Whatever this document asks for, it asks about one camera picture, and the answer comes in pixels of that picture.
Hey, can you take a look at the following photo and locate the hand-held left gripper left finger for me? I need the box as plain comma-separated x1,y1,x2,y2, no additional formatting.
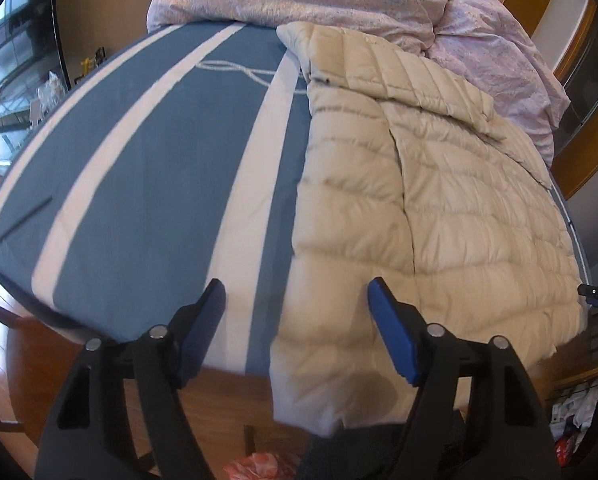
34,277,227,480

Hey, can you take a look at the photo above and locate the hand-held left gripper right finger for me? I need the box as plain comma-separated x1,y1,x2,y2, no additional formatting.
368,276,562,480

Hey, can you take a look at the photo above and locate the cream puffer jacket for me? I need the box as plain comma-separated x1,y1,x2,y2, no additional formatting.
269,22,587,436

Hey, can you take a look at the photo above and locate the white floral cloth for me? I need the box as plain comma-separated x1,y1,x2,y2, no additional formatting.
551,387,598,428

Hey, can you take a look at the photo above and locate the dark cloth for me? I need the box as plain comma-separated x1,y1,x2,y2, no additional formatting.
296,422,415,480

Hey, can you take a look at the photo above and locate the red patterned cloth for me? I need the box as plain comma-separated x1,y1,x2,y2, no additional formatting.
223,452,300,480

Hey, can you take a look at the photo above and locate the blue white striped bed sheet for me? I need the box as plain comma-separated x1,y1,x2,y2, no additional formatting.
0,22,594,376

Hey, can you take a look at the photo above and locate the clear plastic bag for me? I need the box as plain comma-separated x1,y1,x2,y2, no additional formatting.
36,71,69,112

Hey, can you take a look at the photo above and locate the black framed window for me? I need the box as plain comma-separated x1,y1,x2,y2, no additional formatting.
0,0,74,128

